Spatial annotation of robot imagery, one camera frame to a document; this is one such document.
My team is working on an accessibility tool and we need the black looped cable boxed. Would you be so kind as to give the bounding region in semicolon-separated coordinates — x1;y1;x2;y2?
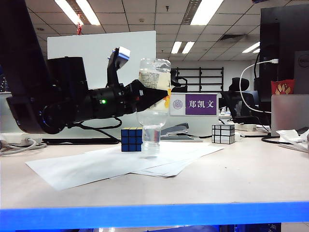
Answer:
260;125;282;144

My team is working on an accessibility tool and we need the black office chair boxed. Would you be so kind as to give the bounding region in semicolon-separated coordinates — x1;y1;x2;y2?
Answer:
170;70;189;94
221;77;260;125

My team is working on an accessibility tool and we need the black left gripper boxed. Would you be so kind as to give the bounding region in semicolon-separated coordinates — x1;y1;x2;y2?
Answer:
106;80;169;118

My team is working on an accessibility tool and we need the wrist camera with black bracket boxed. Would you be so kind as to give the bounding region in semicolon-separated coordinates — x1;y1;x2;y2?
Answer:
105;46;131;88

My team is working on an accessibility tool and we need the silver mirror cube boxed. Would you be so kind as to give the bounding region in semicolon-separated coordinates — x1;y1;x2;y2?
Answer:
211;124;235;145

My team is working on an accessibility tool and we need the silver laptop panel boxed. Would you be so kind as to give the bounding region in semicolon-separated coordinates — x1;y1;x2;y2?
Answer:
270;94;309;137

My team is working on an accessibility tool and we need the white board panel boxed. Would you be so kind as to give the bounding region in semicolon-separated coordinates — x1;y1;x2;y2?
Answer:
47;30;156;97

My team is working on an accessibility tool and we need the ceiling light panel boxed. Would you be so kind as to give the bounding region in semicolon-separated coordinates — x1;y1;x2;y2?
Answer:
242;42;260;54
170;42;182;55
54;0;84;26
190;0;224;27
181;42;196;55
75;0;101;27

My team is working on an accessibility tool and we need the purple and white nameplate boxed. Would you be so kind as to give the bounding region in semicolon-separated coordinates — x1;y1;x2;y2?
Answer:
169;93;219;116

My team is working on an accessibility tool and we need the black shelf rack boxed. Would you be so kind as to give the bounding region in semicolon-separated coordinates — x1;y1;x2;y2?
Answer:
171;67;225;93

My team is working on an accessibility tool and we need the blue Rubik's cube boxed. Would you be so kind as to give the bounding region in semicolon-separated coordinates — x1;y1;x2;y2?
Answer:
120;127;143;153

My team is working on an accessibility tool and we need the white USB cable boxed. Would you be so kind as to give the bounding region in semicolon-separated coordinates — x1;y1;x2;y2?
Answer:
239;58;279;114

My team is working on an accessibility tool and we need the red snack packet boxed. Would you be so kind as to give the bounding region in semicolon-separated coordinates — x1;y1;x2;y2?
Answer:
270;79;295;96

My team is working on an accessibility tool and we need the blue patterned bag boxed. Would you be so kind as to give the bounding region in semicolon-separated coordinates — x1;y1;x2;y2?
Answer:
0;72;8;93

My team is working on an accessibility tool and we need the crumpled white tissue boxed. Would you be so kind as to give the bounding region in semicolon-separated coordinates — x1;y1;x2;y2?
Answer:
275;129;309;145

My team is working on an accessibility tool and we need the thick black cable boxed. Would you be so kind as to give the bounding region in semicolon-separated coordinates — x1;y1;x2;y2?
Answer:
79;123;121;145

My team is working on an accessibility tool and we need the blue table edge strip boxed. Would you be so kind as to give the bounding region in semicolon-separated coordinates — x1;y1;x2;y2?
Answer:
0;201;309;230

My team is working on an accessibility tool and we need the white paper sheet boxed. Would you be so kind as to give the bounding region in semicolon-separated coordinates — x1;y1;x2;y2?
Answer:
25;144;211;191
110;141;225;179

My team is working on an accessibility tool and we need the black monitor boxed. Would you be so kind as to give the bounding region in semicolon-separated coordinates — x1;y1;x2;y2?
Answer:
253;7;309;126

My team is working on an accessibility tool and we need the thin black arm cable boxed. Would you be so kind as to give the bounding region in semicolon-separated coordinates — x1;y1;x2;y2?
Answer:
64;116;123;129

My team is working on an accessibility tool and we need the grey power cable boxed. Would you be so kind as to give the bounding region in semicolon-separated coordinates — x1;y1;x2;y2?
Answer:
0;138;48;157

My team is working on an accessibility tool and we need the frosted glass partition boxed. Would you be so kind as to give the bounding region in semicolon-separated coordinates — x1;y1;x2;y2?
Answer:
0;93;220;140

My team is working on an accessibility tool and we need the grey stapler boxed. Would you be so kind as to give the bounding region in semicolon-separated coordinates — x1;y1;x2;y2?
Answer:
160;122;190;136

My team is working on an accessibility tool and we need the white power strip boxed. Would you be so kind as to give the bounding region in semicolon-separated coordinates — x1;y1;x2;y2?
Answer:
234;123;257;132
0;132;43;145

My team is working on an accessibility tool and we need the clear plastic bottle yellow label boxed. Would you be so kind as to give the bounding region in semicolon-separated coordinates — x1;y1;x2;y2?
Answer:
136;58;172;159

